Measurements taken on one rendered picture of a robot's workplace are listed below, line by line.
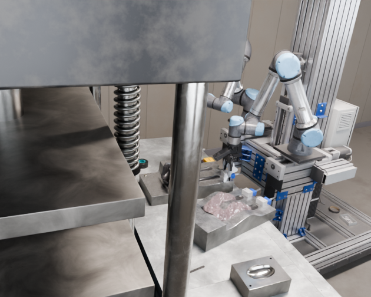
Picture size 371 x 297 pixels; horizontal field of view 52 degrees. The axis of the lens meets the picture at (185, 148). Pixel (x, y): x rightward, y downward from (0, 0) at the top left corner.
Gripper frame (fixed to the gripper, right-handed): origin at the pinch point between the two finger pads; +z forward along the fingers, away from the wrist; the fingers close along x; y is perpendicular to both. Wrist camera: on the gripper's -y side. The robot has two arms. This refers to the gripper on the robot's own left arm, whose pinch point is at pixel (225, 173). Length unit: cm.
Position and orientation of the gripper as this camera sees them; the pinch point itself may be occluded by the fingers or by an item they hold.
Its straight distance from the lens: 226.0
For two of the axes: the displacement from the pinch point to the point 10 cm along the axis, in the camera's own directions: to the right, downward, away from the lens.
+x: -3.6, -4.2, 8.3
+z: -0.7, 9.0, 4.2
